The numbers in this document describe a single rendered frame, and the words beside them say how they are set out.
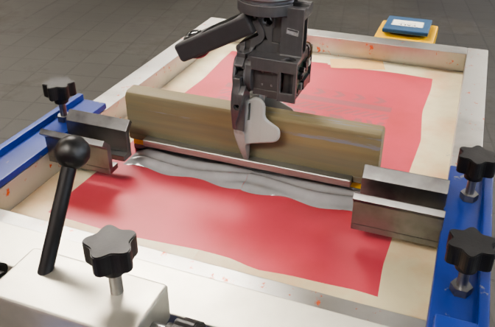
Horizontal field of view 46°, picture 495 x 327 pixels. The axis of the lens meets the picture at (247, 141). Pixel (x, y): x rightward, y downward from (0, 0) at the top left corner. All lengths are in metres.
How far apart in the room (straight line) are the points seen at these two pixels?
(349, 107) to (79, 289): 0.65
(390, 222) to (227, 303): 0.24
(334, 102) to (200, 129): 0.31
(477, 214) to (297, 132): 0.23
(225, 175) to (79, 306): 0.39
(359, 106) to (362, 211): 0.38
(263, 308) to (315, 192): 0.30
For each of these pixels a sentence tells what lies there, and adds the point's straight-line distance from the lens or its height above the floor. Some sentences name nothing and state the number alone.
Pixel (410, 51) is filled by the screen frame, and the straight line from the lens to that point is 1.20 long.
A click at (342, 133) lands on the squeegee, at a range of 0.73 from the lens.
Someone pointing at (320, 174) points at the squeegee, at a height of 0.99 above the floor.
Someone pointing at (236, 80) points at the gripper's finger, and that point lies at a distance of 0.70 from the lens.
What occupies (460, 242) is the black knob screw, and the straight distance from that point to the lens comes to 0.55.
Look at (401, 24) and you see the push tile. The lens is 1.39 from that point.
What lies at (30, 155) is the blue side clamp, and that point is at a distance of 0.81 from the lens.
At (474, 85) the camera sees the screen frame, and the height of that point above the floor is 0.99.
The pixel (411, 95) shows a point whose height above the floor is 0.95.
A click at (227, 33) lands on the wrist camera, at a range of 0.71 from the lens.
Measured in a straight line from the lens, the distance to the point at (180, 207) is 0.75.
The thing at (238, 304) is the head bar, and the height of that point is 1.04.
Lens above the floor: 1.39
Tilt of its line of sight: 29 degrees down
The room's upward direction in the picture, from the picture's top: straight up
